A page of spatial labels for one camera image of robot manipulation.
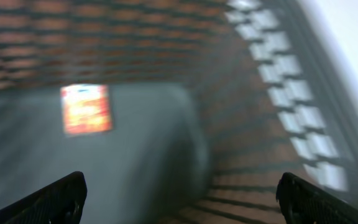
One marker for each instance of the orange Kleenex tissue pack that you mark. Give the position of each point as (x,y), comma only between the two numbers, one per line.
(86,109)

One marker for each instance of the grey plastic shopping basket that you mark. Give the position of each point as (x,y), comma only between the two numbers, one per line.
(212,101)

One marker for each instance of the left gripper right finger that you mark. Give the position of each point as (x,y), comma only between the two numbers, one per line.
(304,203)

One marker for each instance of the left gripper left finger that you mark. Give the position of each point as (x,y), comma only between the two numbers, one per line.
(61,202)

